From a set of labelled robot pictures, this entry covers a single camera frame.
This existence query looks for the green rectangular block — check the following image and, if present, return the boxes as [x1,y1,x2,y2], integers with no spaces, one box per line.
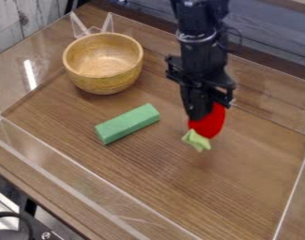
[94,103,161,145]

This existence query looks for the black metal table frame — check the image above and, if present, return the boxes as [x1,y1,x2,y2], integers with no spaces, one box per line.
[19,198,65,240]

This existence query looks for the wooden bowl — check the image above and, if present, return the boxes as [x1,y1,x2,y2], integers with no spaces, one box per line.
[62,33,144,95]

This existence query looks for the red plush radish toy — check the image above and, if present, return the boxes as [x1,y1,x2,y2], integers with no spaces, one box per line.
[182,102,227,152]

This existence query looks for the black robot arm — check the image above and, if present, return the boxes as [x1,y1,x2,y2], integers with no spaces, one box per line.
[165,0,236,121]

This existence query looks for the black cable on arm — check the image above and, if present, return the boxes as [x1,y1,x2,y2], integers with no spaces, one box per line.
[216,23,245,53]

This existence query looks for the black cable lower left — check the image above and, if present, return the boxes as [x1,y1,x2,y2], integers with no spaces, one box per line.
[0,211,34,240]

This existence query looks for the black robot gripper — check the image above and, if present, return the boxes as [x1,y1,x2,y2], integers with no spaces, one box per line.
[166,31,236,120]

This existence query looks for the clear acrylic tray enclosure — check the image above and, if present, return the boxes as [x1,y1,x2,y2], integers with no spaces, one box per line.
[0,17,305,240]

